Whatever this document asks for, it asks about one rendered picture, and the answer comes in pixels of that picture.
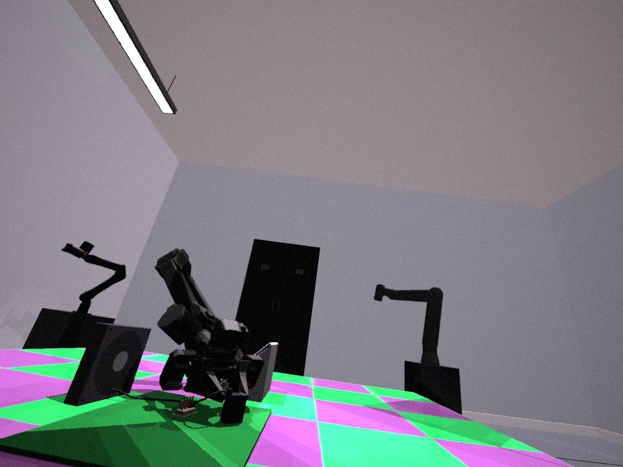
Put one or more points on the green circuit board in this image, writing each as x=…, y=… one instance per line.
x=145, y=433

